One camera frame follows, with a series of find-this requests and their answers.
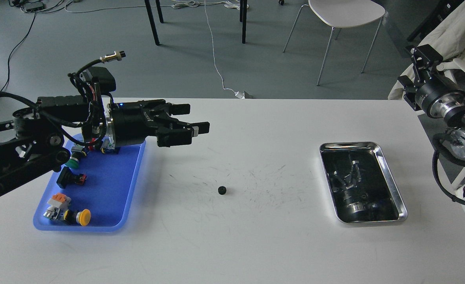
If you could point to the blue plastic tray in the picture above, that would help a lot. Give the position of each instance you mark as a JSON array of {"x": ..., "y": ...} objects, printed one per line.
[{"x": 107, "y": 193}]

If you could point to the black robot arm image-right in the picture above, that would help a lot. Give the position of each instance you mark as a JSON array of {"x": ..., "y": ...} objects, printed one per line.
[{"x": 438, "y": 97}]

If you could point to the white power adapter on floor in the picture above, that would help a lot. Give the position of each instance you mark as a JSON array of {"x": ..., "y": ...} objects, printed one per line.
[{"x": 243, "y": 95}]

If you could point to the silver metal tray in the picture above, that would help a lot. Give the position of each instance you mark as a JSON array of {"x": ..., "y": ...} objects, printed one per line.
[{"x": 362, "y": 187}]

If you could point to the yellow mushroom push button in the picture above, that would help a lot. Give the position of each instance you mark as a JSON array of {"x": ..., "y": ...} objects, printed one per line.
[{"x": 69, "y": 217}]

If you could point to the green push button switch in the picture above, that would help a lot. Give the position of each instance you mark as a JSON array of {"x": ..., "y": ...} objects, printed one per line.
[{"x": 77, "y": 153}]

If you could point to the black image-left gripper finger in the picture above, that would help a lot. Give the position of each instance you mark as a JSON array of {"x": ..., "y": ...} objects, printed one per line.
[
  {"x": 177, "y": 109},
  {"x": 200, "y": 128}
]

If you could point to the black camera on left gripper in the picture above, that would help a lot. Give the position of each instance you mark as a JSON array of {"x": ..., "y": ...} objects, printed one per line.
[{"x": 102, "y": 76}]

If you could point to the small black gear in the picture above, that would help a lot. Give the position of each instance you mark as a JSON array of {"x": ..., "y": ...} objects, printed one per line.
[{"x": 222, "y": 190}]

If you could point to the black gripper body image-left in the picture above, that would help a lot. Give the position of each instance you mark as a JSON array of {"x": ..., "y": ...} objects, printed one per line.
[{"x": 131, "y": 123}]

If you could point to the orange white contact block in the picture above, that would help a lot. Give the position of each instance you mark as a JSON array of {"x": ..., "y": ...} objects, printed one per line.
[{"x": 60, "y": 201}]

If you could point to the white chair with metal legs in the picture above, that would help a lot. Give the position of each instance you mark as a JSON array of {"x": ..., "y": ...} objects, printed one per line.
[{"x": 340, "y": 14}]

